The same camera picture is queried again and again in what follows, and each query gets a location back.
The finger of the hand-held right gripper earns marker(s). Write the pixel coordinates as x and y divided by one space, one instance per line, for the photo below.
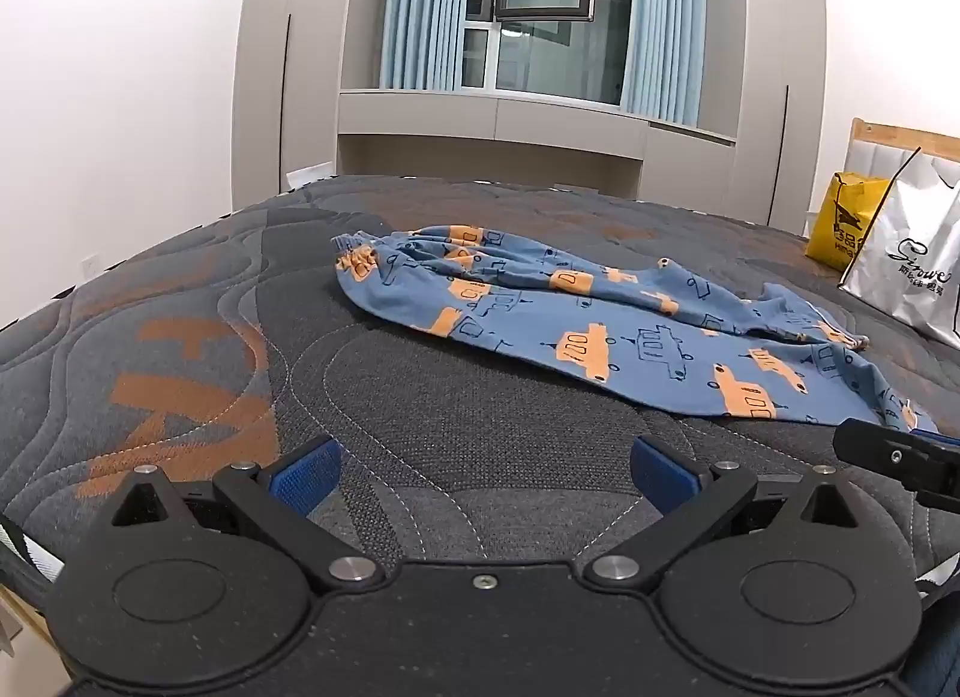
892 453

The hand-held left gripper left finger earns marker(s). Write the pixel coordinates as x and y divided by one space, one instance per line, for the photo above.
306 478

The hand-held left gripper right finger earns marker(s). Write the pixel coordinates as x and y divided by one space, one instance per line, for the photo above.
661 478

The blue pants with orange cars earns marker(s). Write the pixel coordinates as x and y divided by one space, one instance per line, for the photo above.
600 337

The grey orange quilted mattress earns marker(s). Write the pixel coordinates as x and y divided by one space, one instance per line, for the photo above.
450 412

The person's dark blue clothing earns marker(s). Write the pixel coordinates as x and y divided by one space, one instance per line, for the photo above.
937 644

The white shopping bag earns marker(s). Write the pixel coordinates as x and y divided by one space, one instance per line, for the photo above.
911 254

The yellow shopping bag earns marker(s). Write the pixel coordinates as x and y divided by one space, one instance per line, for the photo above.
847 217

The white flat object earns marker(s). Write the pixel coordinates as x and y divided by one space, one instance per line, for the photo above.
309 174

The wooden padded headboard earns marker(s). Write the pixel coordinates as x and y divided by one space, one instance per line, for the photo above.
885 146

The beige window sill cabinet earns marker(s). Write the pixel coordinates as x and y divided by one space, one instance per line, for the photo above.
495 135

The tall beige wardrobe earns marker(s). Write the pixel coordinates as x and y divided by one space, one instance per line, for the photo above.
289 60
780 75

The light blue curtain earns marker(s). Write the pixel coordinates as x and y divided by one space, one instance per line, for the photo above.
664 18
420 3

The dark framed window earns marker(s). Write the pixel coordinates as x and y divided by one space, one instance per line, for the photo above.
544 3

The white wall socket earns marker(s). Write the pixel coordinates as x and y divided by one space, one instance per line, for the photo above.
88 264

